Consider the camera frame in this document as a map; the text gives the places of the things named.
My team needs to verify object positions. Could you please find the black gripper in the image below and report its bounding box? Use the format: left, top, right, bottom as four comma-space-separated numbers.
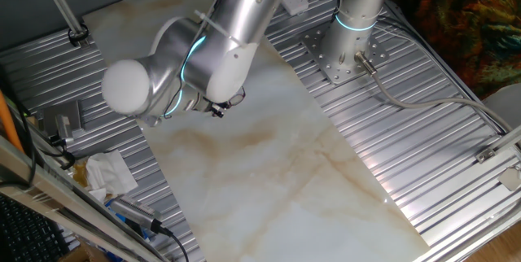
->
194, 97, 233, 119

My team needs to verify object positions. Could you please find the marble pattern mat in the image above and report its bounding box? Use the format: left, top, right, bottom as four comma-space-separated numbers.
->
81, 0, 431, 262

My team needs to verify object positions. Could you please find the white power strip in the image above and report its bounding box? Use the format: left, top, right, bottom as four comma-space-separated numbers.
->
280, 0, 309, 16

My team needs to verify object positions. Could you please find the crumpled white tissue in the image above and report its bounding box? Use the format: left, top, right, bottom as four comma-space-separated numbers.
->
84, 149, 139, 204

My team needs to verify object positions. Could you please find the grey flat metal box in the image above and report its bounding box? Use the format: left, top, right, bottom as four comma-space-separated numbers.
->
42, 99, 85, 141

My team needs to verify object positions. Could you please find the yellow crumpled wrapper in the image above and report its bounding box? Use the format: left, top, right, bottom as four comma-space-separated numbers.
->
72, 159, 89, 188

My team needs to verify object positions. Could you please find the black pole base clamp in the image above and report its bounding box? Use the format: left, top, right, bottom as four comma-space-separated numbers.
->
67, 24, 90, 47

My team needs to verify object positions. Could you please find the brown cardboard box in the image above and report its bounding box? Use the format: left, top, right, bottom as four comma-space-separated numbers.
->
59, 242, 123, 262

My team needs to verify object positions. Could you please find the orange pole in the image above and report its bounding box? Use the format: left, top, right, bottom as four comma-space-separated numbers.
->
0, 90, 25, 153

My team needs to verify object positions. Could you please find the black keyboard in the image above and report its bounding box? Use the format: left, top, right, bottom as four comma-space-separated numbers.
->
0, 192, 70, 262

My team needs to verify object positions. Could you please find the colourful patterned cloth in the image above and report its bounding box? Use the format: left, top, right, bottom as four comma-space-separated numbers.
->
390, 0, 521, 100

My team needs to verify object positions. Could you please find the pale grey round object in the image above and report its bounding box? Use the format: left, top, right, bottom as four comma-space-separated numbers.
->
482, 82, 521, 133

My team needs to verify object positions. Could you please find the aluminium corner strut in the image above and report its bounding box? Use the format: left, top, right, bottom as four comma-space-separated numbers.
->
474, 125, 521, 164

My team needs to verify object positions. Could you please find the silver metal tag plate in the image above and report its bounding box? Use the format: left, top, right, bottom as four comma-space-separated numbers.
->
498, 165, 521, 192

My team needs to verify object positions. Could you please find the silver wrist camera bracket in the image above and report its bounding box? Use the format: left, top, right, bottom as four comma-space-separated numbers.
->
141, 114, 163, 128

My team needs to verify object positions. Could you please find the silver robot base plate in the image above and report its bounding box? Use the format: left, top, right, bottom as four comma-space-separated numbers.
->
301, 24, 388, 86

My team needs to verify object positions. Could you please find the silver finned camera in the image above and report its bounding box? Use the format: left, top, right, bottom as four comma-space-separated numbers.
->
109, 195, 164, 234

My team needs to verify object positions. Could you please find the black camera cable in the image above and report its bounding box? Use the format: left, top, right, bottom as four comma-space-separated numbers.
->
158, 225, 190, 262

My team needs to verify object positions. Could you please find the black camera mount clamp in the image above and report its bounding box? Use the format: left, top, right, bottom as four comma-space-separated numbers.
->
48, 130, 77, 170

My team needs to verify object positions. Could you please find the thick grey base cable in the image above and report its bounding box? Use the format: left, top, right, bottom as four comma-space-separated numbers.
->
353, 50, 514, 133

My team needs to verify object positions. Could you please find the aluminium frame rail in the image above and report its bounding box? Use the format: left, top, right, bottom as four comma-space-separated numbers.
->
0, 135, 172, 262

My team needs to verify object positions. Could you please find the aluminium frame pole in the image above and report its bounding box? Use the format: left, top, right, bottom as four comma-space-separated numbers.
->
34, 0, 89, 47

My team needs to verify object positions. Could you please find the metal corner bracket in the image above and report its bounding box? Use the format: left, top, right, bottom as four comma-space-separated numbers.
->
475, 147, 497, 164

